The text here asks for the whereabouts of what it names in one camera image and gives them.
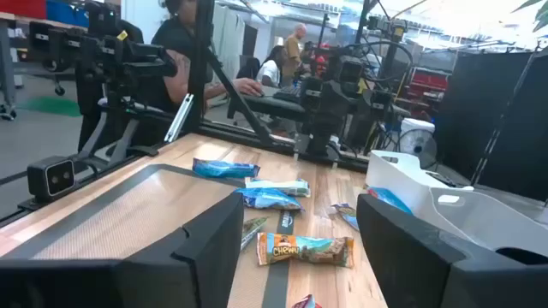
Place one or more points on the red storage bin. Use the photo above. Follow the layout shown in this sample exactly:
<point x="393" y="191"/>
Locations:
<point x="23" y="7"/>

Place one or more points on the black keyboard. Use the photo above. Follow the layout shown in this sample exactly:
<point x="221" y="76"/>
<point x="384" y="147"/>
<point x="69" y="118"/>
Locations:
<point x="289" y="95"/>

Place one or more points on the blue storage bin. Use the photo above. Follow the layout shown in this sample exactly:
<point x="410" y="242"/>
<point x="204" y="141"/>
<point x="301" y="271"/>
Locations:
<point x="66" y="12"/>

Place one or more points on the green leafy potted tree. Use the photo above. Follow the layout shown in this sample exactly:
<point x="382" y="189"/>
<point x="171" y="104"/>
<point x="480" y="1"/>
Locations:
<point x="537" y="15"/>

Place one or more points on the black curved desk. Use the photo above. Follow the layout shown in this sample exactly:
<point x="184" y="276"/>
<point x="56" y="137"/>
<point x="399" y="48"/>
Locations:
<point x="269" y="107"/>

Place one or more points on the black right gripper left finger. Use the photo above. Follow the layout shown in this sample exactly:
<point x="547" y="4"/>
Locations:
<point x="128" y="286"/>

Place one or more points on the red granola bar wrapper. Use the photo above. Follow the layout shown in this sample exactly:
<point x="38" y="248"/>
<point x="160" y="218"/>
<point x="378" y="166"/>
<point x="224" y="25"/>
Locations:
<point x="306" y="303"/>

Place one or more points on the white bin with curved rim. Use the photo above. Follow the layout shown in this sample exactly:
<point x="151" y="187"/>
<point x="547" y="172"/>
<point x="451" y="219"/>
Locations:
<point x="479" y="218"/>

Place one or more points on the Cheetos chip bag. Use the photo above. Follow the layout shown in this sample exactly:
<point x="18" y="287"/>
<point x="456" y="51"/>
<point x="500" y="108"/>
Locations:
<point x="306" y="250"/>

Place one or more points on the person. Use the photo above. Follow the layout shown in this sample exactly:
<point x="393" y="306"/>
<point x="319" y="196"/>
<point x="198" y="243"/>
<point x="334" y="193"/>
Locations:
<point x="269" y="70"/>
<point x="293" y="51"/>
<point x="171" y="38"/>

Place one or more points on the blue granola bar wrapper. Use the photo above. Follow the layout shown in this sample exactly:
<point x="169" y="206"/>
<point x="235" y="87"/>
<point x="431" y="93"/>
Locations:
<point x="269" y="199"/>
<point x="389" y="199"/>
<point x="224" y="169"/>

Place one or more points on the green granola bar wrapper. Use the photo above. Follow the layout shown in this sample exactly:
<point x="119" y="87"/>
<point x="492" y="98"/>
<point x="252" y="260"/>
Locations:
<point x="251" y="231"/>

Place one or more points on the white teal granola bar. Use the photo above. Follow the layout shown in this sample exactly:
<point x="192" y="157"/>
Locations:
<point x="282" y="187"/>

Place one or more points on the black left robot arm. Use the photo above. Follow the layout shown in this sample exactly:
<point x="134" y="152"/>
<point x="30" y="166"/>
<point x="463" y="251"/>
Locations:
<point x="325" y="102"/>

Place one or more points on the black table-level camera box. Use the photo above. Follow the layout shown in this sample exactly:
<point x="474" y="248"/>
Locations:
<point x="53" y="177"/>

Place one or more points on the red tool cabinet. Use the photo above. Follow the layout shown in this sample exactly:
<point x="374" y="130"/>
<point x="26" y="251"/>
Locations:
<point x="428" y="87"/>

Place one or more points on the blue white red granola bar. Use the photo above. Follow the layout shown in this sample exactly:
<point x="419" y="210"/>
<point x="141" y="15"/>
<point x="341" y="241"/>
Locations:
<point x="347" y="216"/>

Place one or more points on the silver aluminium bracket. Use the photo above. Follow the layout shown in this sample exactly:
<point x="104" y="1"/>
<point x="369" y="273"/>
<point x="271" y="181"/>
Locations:
<point x="179" y="119"/>

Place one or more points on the large white plastic bin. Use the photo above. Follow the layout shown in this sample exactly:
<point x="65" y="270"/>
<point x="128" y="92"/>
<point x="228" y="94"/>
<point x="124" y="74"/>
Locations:
<point x="402" y="175"/>

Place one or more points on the black partition panel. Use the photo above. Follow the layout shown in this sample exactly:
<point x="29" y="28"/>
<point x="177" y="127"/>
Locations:
<point x="492" y="120"/>

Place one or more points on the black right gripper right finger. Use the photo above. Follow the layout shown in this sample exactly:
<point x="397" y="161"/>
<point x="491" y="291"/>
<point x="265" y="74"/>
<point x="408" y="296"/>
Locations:
<point x="419" y="274"/>

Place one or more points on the white floor fan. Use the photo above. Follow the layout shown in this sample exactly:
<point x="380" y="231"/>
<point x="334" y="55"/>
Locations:
<point x="417" y="147"/>

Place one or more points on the black rig frame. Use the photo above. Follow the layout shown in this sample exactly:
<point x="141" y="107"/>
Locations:
<point x="240" y="130"/>

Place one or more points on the grey rolling workbench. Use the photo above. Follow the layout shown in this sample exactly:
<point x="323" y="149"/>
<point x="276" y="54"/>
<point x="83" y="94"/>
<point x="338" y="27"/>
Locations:
<point x="6" y="64"/>

